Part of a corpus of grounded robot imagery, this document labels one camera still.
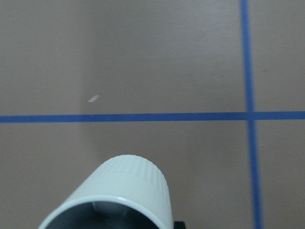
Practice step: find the white mug with grey interior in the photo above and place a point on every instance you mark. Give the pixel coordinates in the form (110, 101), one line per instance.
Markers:
(125, 192)

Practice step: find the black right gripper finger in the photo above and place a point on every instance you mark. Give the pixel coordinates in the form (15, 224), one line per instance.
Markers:
(179, 225)

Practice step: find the small white paper scrap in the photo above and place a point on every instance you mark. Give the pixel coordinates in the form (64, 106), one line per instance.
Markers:
(93, 99)

